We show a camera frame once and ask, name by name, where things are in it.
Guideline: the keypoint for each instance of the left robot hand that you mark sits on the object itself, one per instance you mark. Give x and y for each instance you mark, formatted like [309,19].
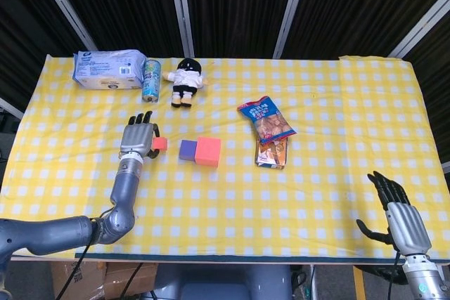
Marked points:
[136,138]

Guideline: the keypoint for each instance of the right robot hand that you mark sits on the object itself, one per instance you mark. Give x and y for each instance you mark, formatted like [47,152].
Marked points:
[408,228]

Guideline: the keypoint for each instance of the small red foam cube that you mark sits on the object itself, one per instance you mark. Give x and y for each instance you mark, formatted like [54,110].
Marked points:
[160,143]

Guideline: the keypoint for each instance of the purple foam cube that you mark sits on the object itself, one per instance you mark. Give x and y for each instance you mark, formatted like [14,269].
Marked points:
[187,149]

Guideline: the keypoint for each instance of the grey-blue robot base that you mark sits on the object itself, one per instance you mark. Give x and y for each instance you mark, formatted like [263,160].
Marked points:
[225,282]

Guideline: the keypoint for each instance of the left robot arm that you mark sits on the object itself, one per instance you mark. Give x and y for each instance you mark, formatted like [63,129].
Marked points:
[124,187]

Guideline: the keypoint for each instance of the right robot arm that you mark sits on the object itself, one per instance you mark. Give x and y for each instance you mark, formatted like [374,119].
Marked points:
[423,279]

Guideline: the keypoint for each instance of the yellow checkered tablecloth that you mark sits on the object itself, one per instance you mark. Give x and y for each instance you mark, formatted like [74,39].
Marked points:
[246,208]

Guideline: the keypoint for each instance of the light blue drink can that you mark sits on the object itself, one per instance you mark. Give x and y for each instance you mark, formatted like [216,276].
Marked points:
[151,80]

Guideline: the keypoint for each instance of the large red foam cube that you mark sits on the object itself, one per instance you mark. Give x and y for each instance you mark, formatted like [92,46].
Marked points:
[208,151]

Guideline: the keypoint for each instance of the yellow table leg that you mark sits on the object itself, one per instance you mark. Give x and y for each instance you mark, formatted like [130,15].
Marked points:
[358,284]

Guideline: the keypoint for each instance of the blue tissue pack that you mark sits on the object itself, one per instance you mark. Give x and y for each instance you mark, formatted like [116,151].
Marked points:
[105,68]

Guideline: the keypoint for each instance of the plush doll white shirt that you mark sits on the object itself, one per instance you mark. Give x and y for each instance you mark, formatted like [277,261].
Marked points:
[186,78]

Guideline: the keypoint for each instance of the blue snack bag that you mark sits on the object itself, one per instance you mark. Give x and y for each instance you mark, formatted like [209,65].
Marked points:
[270,121]

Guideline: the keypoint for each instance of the orange snack box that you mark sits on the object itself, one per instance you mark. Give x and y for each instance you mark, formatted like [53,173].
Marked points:
[272,156]

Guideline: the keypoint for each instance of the brown cardboard box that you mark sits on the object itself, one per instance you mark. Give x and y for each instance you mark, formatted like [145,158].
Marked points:
[105,280]

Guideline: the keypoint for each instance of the white frame post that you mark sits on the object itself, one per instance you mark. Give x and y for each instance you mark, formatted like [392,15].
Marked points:
[292,8]
[182,8]
[422,29]
[63,5]

